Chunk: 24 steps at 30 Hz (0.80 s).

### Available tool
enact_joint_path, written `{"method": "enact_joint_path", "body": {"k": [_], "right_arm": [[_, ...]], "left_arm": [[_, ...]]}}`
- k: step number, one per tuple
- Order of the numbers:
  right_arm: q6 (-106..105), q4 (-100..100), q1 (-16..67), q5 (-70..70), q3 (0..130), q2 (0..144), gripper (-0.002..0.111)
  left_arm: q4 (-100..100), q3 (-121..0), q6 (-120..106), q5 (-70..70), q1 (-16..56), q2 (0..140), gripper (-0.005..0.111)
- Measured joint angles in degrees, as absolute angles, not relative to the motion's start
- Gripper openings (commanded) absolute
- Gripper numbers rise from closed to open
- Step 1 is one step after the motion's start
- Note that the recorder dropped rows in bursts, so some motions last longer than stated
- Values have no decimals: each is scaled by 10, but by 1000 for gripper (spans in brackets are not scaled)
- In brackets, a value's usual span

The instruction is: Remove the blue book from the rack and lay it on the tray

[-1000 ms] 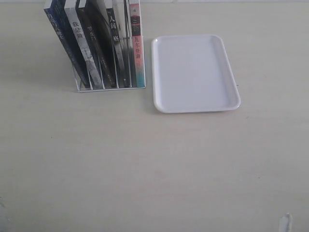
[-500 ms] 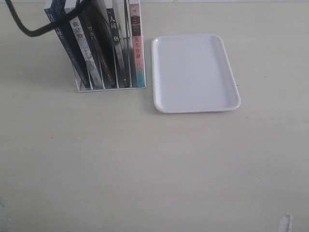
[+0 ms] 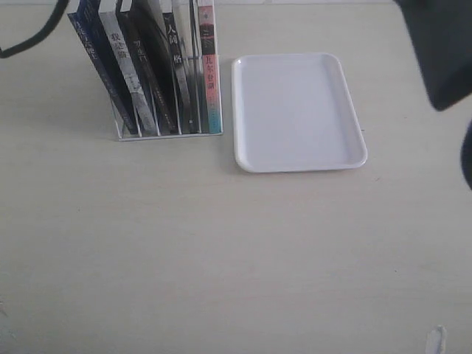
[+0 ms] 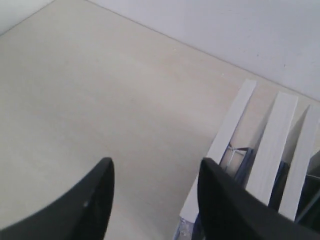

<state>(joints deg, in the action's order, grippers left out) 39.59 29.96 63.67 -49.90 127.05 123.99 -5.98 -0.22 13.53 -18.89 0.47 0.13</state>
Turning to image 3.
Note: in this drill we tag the pink teal spine book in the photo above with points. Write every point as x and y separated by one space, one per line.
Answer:
208 37

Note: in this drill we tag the white grey spine book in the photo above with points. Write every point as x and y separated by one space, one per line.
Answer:
108 16

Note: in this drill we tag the white object at bottom edge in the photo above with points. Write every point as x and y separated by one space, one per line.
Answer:
435 341

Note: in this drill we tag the white plastic tray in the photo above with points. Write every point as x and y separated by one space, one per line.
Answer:
294 113

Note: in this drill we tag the black white-text spine book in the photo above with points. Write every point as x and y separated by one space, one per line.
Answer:
175 39

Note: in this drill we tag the white wire book rack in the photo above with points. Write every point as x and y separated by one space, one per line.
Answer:
188 12

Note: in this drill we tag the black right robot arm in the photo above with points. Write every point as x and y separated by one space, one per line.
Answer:
440 32

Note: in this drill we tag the black brown spine book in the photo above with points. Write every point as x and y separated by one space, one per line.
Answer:
149 55

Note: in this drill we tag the blue moon cover book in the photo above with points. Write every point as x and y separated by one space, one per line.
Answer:
88 26

